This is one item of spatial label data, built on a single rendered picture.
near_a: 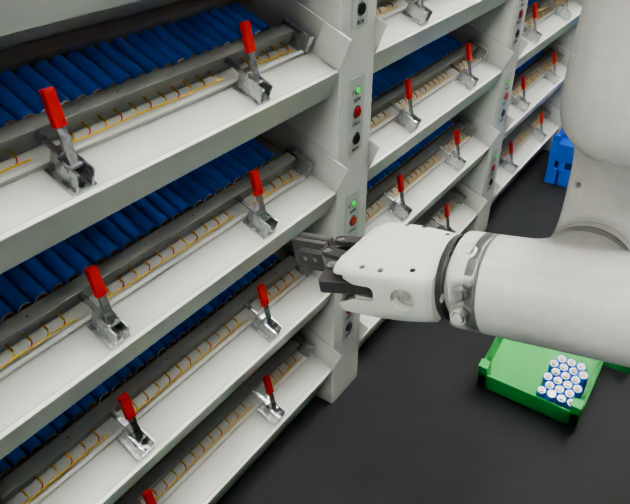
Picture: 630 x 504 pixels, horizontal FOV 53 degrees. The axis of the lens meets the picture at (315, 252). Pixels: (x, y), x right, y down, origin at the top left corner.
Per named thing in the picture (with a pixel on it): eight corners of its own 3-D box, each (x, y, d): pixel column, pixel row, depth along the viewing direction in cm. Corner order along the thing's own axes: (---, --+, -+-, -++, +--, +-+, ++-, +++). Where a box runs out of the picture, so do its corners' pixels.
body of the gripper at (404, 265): (446, 349, 52) (334, 321, 58) (493, 287, 59) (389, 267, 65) (439, 271, 49) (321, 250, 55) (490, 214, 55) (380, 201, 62)
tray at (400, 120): (492, 87, 149) (524, 35, 139) (358, 189, 108) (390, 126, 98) (424, 40, 154) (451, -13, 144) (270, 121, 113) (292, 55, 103)
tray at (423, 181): (480, 160, 160) (509, 117, 150) (354, 278, 119) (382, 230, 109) (417, 115, 164) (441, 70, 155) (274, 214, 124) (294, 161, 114)
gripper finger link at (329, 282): (324, 308, 55) (317, 277, 60) (411, 290, 55) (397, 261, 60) (321, 296, 54) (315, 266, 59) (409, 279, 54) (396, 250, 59)
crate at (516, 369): (576, 429, 121) (582, 410, 115) (476, 384, 130) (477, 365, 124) (625, 312, 135) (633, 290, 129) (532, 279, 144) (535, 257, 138)
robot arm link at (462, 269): (473, 356, 51) (439, 348, 53) (512, 300, 57) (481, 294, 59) (467, 267, 47) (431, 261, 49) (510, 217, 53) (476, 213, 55)
